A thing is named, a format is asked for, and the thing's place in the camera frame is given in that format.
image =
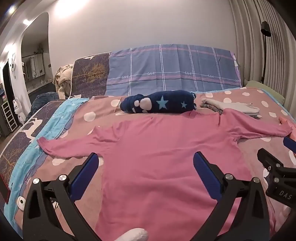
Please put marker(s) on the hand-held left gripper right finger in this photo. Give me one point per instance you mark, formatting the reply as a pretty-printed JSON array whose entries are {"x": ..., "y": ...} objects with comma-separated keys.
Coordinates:
[{"x": 205, "y": 176}]

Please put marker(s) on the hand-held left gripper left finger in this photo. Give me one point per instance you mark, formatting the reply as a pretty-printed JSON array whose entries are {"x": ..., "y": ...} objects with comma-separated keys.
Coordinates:
[{"x": 85, "y": 176}]

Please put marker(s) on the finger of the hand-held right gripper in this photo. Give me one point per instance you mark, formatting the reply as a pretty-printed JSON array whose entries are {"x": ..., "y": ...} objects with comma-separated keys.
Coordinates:
[
  {"x": 268, "y": 158},
  {"x": 290, "y": 144}
]

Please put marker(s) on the pink long-sleeve shirt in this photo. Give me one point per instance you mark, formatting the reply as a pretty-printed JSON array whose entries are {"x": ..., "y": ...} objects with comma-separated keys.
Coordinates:
[{"x": 150, "y": 162}]

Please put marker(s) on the beige clothes pile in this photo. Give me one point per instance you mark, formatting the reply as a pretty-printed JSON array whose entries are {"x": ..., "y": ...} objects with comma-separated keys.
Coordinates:
[{"x": 61, "y": 78}]

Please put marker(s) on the peach pink garment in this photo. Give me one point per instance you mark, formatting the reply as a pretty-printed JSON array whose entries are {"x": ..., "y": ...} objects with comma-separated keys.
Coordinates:
[{"x": 286, "y": 120}]

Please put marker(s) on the folded light grey garment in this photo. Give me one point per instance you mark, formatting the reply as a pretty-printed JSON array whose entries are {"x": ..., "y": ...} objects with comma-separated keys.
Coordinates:
[{"x": 231, "y": 105}]

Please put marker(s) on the small white device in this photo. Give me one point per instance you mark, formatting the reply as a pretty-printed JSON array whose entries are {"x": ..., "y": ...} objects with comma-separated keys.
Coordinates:
[{"x": 20, "y": 203}]

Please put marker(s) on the pink polka dot bedsheet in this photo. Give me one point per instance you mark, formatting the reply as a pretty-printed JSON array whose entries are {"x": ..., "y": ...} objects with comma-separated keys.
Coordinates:
[{"x": 104, "y": 106}]

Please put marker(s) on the white fuzzy cloth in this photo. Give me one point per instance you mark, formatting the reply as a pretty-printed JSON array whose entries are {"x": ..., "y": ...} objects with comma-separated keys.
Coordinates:
[{"x": 135, "y": 235}]

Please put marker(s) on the black device with red edge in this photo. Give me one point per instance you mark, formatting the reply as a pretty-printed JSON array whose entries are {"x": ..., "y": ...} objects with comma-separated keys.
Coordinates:
[{"x": 4, "y": 190}]

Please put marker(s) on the navy star-print garment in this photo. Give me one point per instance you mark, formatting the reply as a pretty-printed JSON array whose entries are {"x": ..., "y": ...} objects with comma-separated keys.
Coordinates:
[{"x": 161, "y": 103}]

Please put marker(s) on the pale pleated curtain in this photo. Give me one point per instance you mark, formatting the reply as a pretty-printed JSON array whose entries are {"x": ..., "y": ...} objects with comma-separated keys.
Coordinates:
[{"x": 284, "y": 58}]

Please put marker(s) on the blue knit blanket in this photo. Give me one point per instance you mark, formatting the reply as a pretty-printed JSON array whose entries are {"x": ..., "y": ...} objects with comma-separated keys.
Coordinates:
[{"x": 44, "y": 98}]

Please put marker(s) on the white cat figurine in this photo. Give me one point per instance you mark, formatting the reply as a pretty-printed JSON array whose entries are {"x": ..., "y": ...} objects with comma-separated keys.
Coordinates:
[{"x": 18, "y": 109}]

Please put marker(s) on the white rack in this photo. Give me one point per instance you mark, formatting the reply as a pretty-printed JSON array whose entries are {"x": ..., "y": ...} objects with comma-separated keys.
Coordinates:
[{"x": 8, "y": 115}]

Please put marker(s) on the dark pillow with gold tree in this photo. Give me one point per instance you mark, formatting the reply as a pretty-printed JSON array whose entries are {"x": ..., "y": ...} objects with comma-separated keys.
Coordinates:
[{"x": 90, "y": 71}]

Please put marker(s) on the blue plaid sheet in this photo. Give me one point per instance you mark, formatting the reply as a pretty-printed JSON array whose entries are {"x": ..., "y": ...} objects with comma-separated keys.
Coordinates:
[{"x": 161, "y": 69}]

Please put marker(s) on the black floor lamp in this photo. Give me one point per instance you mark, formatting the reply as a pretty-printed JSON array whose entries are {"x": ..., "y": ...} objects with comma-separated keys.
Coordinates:
[{"x": 266, "y": 29}]

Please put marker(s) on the black television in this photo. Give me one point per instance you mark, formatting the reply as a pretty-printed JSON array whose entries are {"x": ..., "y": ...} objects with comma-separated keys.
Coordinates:
[{"x": 7, "y": 81}]

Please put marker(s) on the white wall clock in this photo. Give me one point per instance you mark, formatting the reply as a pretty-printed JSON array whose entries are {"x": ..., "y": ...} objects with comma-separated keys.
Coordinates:
[{"x": 13, "y": 67}]

